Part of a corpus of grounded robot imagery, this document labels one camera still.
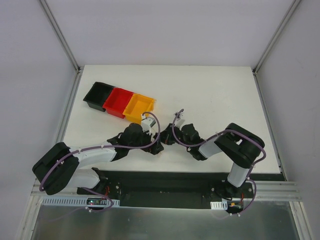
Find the aluminium frame post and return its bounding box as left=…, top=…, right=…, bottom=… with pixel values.
left=252, top=0, right=302, bottom=76
left=38, top=0, right=81, bottom=73

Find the yellow plastic bin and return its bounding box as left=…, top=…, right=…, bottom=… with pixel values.
left=123, top=93, right=156, bottom=124

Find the left aluminium frame post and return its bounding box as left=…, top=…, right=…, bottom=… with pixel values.
left=38, top=0, right=81, bottom=73

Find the right white cable duct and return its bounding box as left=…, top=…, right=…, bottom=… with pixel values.
left=210, top=201, right=228, bottom=211

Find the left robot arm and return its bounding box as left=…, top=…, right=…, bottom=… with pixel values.
left=32, top=123, right=164, bottom=195

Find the black plastic bin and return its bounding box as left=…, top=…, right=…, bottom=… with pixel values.
left=83, top=82, right=114, bottom=112

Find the white cable duct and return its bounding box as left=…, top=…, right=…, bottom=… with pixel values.
left=210, top=201, right=228, bottom=211
left=42, top=196, right=120, bottom=208

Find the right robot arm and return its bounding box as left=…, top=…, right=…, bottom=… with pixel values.
left=160, top=123, right=267, bottom=198

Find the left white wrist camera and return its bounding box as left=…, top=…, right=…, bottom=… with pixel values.
left=140, top=113, right=157, bottom=136

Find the right aluminium frame post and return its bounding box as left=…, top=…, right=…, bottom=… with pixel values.
left=252, top=0, right=302, bottom=76

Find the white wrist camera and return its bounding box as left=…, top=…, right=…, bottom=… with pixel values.
left=173, top=108, right=185, bottom=128
left=140, top=113, right=157, bottom=136

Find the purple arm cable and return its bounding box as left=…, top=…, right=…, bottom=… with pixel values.
left=171, top=108, right=266, bottom=218
left=39, top=111, right=161, bottom=192

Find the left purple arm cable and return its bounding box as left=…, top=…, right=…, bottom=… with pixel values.
left=39, top=111, right=161, bottom=192

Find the red plastic bin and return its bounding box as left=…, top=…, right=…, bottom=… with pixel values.
left=102, top=87, right=134, bottom=119

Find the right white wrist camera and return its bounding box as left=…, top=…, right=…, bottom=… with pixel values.
left=173, top=108, right=185, bottom=128

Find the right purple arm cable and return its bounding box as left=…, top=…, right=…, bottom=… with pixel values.
left=171, top=108, right=266, bottom=218

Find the left white cable duct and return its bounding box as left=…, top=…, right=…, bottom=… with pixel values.
left=42, top=196, right=120, bottom=208

